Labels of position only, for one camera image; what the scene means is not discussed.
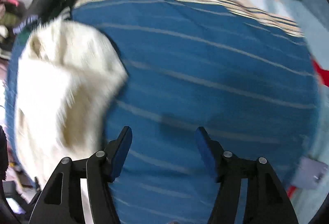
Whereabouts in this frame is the white fluffy sweater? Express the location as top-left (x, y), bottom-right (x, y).
top-left (15, 19), bottom-right (128, 187)

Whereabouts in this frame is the clothes rack with clothes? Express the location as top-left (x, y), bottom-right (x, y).
top-left (0, 0), bottom-right (26, 60)

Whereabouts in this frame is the blue striped bed sheet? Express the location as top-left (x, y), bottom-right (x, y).
top-left (4, 0), bottom-right (321, 224)

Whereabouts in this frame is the dark green striped garment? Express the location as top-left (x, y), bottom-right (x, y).
top-left (12, 15), bottom-right (41, 35)

